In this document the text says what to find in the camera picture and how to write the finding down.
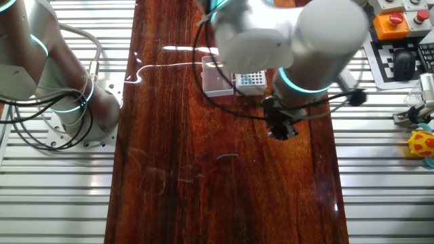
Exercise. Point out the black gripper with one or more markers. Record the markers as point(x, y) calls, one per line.
point(278, 115)

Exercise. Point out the white pipette tip box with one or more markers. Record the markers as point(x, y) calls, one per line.
point(217, 81)

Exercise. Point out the black white marker sheet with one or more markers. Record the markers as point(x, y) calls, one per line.
point(376, 51)

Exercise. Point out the clear plastic shell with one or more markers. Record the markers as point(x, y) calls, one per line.
point(412, 96)

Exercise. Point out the black computer mouse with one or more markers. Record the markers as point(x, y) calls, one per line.
point(404, 66)

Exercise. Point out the yellow red turtle toy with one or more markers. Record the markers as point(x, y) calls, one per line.
point(422, 144)

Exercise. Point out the orange emergency stop box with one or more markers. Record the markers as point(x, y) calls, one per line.
point(386, 30)

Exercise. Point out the grey button box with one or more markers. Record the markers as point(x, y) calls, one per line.
point(415, 6)
point(383, 6)

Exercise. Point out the black keyboard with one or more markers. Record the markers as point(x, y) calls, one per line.
point(428, 57)

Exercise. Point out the grey emergency stop box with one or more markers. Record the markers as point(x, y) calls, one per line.
point(415, 28)

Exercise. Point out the metal camera clamp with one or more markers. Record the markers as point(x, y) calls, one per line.
point(401, 118)

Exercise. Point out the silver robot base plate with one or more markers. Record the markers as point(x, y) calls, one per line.
point(110, 89)

